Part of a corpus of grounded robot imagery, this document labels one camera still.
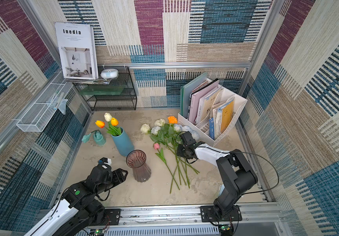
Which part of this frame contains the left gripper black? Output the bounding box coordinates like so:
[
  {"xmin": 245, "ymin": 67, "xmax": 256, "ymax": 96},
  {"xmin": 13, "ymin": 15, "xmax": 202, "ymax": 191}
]
[{"xmin": 95, "ymin": 167, "xmax": 129, "ymax": 196}]

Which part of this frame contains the orange rose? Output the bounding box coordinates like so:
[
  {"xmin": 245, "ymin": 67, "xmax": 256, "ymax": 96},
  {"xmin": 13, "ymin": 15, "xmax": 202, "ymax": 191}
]
[{"xmin": 168, "ymin": 116, "xmax": 178, "ymax": 124}]

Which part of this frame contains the blue cylindrical vase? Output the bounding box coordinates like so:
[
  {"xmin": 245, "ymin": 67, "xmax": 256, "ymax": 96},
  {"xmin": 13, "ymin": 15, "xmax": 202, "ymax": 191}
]
[{"xmin": 112, "ymin": 128, "xmax": 135, "ymax": 157}]

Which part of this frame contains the yellow orange tulip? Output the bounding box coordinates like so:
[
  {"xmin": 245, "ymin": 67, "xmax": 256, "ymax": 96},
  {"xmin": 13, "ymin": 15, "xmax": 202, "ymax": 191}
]
[{"xmin": 110, "ymin": 118, "xmax": 122, "ymax": 136}]

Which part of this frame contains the orange red tulip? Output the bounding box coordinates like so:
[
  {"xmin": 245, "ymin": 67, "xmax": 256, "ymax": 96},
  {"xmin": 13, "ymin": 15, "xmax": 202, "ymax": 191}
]
[{"xmin": 95, "ymin": 121, "xmax": 114, "ymax": 135}]

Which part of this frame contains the white tulip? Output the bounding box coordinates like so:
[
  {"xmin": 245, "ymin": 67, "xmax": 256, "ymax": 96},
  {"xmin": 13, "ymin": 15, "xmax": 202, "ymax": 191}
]
[{"xmin": 104, "ymin": 113, "xmax": 115, "ymax": 136}]

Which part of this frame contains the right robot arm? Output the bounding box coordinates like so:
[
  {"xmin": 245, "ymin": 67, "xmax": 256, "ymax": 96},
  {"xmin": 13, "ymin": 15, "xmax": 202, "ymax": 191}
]
[{"xmin": 176, "ymin": 131, "xmax": 258, "ymax": 220}]

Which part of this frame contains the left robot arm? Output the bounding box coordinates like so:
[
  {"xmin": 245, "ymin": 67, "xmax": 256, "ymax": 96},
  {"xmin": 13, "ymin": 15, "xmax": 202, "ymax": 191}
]
[{"xmin": 26, "ymin": 161, "xmax": 128, "ymax": 236}]

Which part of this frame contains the white file organizer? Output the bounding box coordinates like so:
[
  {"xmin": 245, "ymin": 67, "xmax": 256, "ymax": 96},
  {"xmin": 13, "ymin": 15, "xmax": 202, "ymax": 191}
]
[{"xmin": 177, "ymin": 78, "xmax": 247, "ymax": 147}]

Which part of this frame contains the pink tulip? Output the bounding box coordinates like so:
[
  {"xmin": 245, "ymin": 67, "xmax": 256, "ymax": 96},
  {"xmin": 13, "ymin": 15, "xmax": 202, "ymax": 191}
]
[{"xmin": 153, "ymin": 143, "xmax": 180, "ymax": 193}]

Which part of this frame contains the teal small watering can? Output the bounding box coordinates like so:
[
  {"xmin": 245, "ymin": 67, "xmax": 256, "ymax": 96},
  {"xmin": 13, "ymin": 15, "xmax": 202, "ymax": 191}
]
[{"xmin": 82, "ymin": 130, "xmax": 106, "ymax": 146}]

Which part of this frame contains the orange yellow booklet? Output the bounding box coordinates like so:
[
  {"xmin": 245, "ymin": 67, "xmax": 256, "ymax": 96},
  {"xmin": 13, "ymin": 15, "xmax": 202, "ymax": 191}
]
[{"xmin": 213, "ymin": 97, "xmax": 234, "ymax": 139}]

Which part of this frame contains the pink book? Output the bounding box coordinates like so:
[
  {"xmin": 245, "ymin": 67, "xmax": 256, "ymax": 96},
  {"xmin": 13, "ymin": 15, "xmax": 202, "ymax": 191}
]
[{"xmin": 188, "ymin": 79, "xmax": 222, "ymax": 125}]

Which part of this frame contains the small light blue object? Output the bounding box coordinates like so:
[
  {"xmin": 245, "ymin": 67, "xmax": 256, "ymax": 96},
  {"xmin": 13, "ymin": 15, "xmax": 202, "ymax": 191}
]
[{"xmin": 218, "ymin": 184, "xmax": 225, "ymax": 197}]

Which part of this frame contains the green folder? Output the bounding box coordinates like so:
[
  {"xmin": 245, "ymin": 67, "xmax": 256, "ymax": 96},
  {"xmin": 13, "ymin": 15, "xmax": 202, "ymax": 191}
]
[{"xmin": 180, "ymin": 72, "xmax": 207, "ymax": 118}]

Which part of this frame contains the green glass shelf plate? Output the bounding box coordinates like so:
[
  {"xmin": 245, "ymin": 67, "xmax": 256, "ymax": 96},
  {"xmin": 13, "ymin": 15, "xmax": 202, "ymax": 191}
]
[{"xmin": 80, "ymin": 85, "xmax": 125, "ymax": 95}]

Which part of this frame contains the white round device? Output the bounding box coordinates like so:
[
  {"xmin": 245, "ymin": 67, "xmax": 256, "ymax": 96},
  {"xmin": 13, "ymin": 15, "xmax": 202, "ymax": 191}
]
[{"xmin": 100, "ymin": 68, "xmax": 119, "ymax": 80}]

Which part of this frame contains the Inedia magazine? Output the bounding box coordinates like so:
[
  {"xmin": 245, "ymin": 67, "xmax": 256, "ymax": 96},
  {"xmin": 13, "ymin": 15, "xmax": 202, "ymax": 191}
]
[{"xmin": 55, "ymin": 22, "xmax": 99, "ymax": 81}]

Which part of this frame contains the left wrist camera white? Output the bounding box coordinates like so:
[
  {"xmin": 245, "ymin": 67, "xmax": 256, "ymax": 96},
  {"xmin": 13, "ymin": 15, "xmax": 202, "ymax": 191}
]
[{"xmin": 98, "ymin": 157, "xmax": 111, "ymax": 166}]

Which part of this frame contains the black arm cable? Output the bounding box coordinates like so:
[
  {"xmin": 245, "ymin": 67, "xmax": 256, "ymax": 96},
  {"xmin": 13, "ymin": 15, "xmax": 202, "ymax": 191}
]
[{"xmin": 234, "ymin": 151, "xmax": 280, "ymax": 195}]

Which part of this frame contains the black wire shelf rack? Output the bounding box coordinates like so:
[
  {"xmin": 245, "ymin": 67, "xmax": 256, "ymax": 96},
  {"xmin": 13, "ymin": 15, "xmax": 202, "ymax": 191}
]
[{"xmin": 74, "ymin": 66, "xmax": 138, "ymax": 111}]

